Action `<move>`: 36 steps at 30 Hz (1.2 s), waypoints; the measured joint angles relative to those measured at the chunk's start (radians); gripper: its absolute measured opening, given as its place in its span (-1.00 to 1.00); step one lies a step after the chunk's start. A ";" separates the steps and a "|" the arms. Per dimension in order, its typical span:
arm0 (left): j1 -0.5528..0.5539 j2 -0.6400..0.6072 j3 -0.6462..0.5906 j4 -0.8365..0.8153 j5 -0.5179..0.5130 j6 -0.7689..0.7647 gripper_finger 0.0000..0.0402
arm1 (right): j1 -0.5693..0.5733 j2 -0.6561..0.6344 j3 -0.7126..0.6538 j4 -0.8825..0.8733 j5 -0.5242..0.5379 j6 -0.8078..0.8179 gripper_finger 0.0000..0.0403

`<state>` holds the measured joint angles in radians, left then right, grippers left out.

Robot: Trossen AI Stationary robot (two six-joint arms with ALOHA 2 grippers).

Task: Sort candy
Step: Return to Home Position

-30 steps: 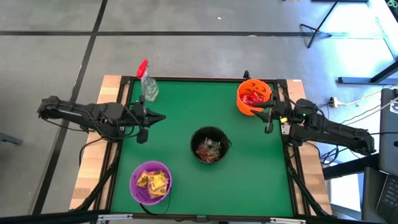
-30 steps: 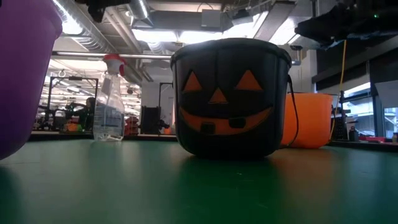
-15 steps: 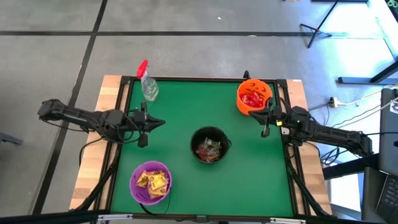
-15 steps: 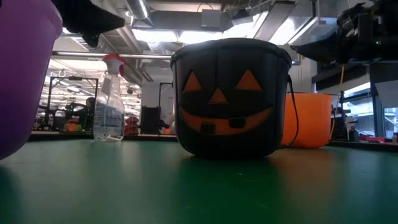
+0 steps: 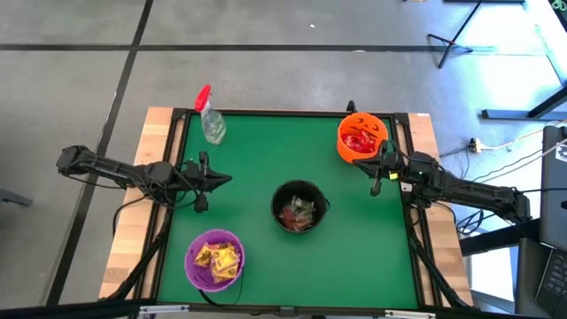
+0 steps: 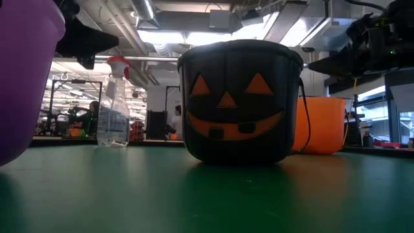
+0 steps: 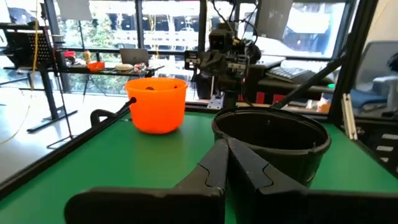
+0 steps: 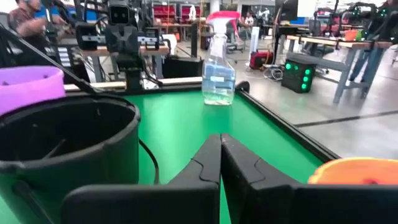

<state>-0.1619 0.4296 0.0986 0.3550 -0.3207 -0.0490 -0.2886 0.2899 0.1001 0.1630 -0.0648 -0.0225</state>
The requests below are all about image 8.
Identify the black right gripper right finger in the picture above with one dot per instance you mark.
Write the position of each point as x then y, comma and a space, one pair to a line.
280, 202

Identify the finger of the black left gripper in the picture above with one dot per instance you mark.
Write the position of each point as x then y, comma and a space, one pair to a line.
130, 39
113, 39

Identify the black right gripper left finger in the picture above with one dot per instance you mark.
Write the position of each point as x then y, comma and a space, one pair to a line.
199, 186

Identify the black pumpkin face bucket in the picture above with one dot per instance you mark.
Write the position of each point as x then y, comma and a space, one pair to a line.
93, 168

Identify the black background robot arm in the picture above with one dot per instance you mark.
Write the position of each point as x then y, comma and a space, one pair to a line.
382, 21

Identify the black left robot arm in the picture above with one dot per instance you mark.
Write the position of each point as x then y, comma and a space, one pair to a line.
133, 81

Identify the red shelf bins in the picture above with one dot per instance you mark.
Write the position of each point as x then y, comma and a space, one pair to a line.
164, 14

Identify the black floor cabinet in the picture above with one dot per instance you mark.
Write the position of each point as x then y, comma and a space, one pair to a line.
183, 67

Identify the green table mat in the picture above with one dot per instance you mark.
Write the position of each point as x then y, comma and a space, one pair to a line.
174, 118

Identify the orange pumpkin bucket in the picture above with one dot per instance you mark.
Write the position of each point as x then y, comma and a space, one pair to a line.
357, 172

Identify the clear spray bottle red trigger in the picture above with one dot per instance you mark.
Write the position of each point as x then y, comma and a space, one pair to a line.
217, 84

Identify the person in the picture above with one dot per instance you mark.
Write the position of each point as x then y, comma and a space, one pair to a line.
248, 20
25, 21
363, 65

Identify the purple plastic bucket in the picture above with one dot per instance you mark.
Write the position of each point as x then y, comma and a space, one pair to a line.
31, 87

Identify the black box green lights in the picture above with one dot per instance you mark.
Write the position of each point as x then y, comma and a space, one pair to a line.
295, 81

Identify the white tower unit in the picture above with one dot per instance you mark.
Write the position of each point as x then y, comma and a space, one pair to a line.
255, 39

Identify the red machine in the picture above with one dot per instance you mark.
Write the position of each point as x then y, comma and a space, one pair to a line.
261, 59

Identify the black monitor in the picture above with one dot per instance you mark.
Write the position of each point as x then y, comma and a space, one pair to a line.
286, 9

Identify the wooden workbench grey legs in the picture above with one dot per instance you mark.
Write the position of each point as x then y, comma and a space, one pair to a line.
311, 40

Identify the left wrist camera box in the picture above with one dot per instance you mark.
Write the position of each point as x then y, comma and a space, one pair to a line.
119, 15

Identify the black diagonal frame strut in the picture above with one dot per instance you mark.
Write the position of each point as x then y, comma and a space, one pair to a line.
46, 58

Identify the black rail knob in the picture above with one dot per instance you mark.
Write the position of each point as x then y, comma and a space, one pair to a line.
244, 87

